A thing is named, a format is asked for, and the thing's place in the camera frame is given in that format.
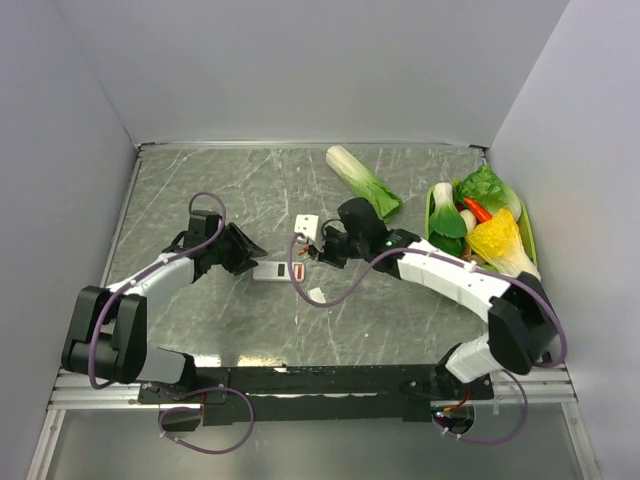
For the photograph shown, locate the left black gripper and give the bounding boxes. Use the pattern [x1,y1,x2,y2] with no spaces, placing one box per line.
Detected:
[207,222,267,275]

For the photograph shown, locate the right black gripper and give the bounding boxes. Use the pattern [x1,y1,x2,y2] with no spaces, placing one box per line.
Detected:
[308,225,368,269]

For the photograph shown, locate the white remote control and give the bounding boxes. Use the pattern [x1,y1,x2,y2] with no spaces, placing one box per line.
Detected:
[252,261,291,282]

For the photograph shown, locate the white battery cover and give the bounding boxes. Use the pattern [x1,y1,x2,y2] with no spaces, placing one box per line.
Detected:
[307,287,326,305]

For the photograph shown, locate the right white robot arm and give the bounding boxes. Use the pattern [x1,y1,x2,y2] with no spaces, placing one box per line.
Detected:
[294,198,562,399]

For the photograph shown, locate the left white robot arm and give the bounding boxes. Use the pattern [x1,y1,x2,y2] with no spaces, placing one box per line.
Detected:
[61,210,267,402]

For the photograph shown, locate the long green napa cabbage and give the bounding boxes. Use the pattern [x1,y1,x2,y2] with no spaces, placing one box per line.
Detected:
[326,145,403,223]

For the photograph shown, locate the bok choy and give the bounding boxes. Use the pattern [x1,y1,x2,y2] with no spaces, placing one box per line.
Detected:
[429,182,467,238]

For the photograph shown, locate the brown mushroom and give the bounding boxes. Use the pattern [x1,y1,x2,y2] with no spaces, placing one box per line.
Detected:
[460,245,486,265]

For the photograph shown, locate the white mushroom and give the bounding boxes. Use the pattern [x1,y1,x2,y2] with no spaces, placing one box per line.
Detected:
[459,209,477,234]

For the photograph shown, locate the red chili pepper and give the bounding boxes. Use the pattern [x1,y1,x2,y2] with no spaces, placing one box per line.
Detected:
[463,197,492,223]

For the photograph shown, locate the green lettuce head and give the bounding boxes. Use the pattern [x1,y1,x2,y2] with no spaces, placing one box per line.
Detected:
[454,164,522,220]

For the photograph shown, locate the yellow napa cabbage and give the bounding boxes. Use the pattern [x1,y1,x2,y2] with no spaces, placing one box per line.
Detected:
[466,208,541,280]

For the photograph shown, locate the green plastic tray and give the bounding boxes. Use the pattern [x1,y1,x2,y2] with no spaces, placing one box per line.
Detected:
[425,182,538,273]

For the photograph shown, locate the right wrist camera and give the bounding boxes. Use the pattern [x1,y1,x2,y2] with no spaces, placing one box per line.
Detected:
[294,214,322,245]

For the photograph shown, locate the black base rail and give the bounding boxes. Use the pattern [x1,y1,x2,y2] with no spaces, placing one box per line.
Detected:
[138,364,494,426]

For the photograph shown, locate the aluminium frame rail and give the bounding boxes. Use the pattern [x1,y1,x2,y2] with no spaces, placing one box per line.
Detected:
[47,368,577,411]

